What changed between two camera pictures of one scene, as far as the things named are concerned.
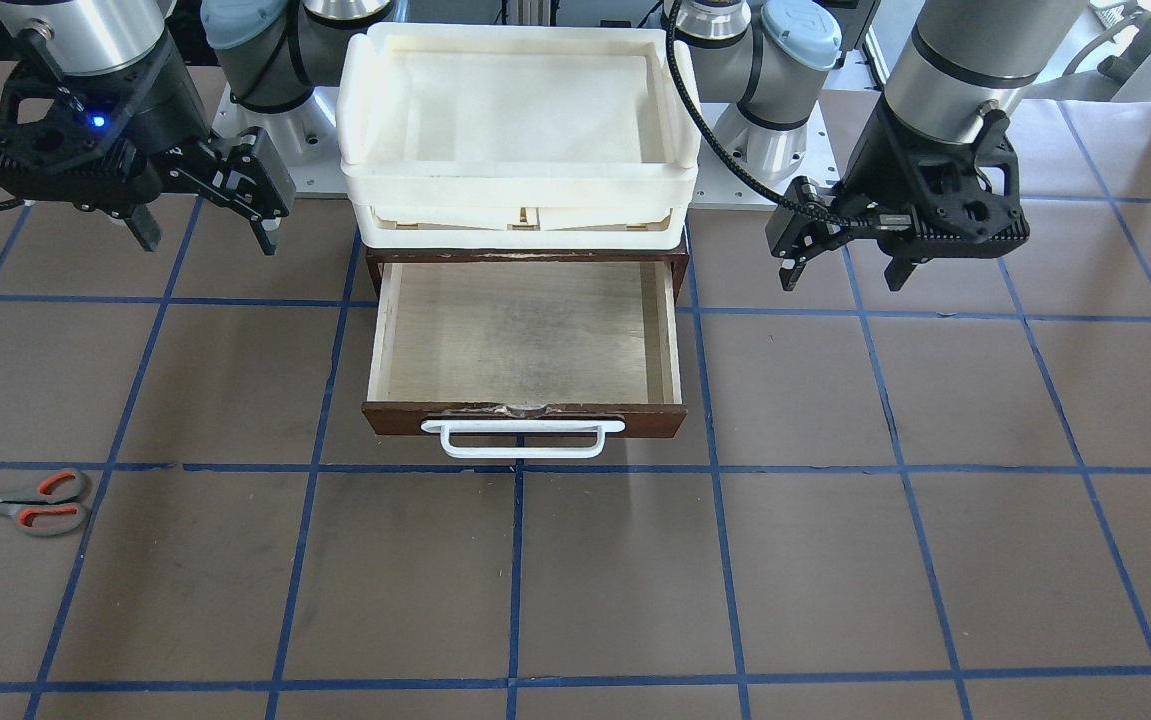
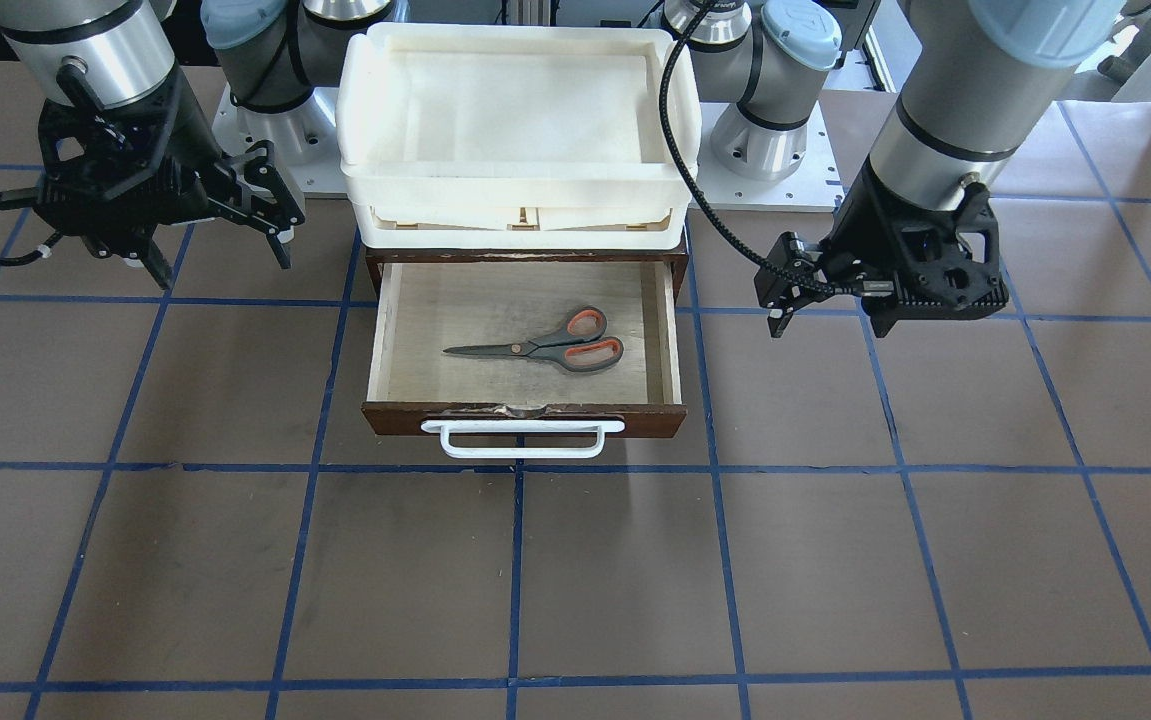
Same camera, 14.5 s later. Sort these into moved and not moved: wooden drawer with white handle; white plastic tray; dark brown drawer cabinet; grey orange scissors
Moved: grey orange scissors
Not moved: wooden drawer with white handle; white plastic tray; dark brown drawer cabinet
